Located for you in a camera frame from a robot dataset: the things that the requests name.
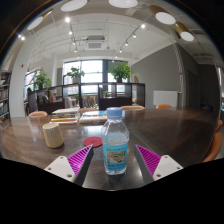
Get small potted plant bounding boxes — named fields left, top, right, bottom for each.
left=66, top=66, right=85, bottom=84

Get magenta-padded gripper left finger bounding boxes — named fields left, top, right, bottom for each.
left=43, top=144, right=95, bottom=187

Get tall stack of books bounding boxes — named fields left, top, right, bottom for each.
left=49, top=106, right=81, bottom=125

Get white wall panel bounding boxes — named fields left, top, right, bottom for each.
left=152, top=90, right=179, bottom=108

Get large potted plant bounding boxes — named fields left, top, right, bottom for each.
left=108, top=61, right=133, bottom=84

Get tall bookshelf with books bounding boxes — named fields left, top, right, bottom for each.
left=0, top=70, right=12, bottom=123

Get clear water bottle blue cap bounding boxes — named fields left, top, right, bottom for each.
left=100, top=106, right=130, bottom=176

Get ceiling air conditioner unit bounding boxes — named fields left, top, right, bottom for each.
left=84, top=35, right=108, bottom=51

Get dark low shelf unit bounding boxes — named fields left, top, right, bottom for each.
left=27, top=82, right=146, bottom=115

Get ceiling lights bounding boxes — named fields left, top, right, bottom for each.
left=18, top=0, right=195, bottom=54

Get orange chairs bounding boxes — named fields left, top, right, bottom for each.
left=28, top=103, right=224, bottom=163

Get flat round red coaster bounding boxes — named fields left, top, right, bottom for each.
left=83, top=136, right=104, bottom=148

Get bushy potted plant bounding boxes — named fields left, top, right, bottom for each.
left=33, top=69, right=53, bottom=91

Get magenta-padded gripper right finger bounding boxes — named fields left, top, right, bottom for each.
left=134, top=143, right=184, bottom=186

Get cream ceramic cup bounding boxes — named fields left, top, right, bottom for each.
left=42, top=122, right=65, bottom=149

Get flat books with blue cover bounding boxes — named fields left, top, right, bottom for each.
left=79, top=110, right=108, bottom=125

